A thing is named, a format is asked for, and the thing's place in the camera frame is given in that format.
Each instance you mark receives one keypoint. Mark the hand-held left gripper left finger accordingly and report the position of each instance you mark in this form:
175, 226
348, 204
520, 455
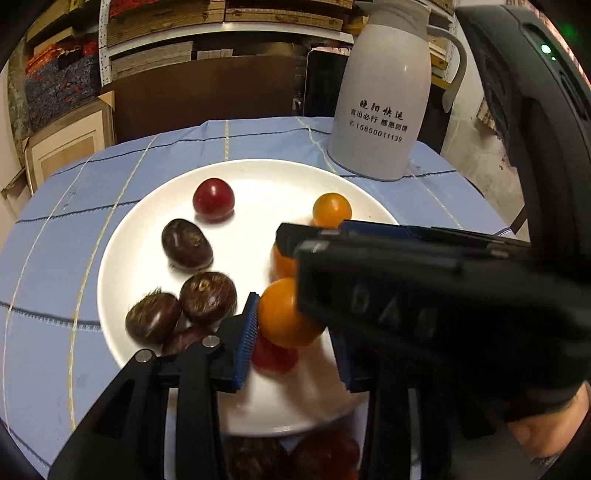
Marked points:
244, 341

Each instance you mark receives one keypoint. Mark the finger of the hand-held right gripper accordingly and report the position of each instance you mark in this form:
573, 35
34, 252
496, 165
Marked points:
392, 235
415, 314

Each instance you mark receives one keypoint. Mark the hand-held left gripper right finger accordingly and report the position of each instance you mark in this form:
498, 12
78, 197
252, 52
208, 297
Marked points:
345, 367

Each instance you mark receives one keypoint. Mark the small red cherry tomato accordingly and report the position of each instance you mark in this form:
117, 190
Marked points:
272, 360

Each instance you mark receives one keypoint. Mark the orange cherry tomato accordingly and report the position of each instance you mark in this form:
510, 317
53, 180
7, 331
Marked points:
281, 265
284, 316

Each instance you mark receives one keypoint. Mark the yellow cherry tomato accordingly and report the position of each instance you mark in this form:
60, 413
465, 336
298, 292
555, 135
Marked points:
331, 210

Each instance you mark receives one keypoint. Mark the white oval plate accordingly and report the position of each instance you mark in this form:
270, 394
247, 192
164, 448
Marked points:
258, 194

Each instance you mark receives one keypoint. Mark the person's right hand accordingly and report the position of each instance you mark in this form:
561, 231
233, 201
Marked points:
554, 434

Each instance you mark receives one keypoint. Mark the dark red apple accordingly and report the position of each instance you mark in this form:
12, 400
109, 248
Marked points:
323, 454

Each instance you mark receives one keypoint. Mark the large water chestnut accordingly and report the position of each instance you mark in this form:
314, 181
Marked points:
254, 459

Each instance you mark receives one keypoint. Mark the white thermos jug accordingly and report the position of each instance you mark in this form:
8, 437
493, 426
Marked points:
378, 92

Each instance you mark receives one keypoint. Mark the black chair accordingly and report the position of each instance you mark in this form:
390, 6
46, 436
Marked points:
325, 83

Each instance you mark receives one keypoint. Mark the blue checked tablecloth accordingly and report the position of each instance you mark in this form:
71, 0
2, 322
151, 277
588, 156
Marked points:
46, 277

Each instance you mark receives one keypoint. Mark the brown wooden chair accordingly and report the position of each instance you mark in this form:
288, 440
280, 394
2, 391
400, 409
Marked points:
184, 101

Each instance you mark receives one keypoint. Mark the wooden framed box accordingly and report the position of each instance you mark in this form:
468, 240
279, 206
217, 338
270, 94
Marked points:
69, 143

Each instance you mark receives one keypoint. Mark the white metal shelf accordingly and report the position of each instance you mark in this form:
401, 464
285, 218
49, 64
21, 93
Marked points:
184, 32

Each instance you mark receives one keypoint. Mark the patterned fabric boxes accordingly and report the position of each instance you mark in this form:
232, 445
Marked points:
60, 87

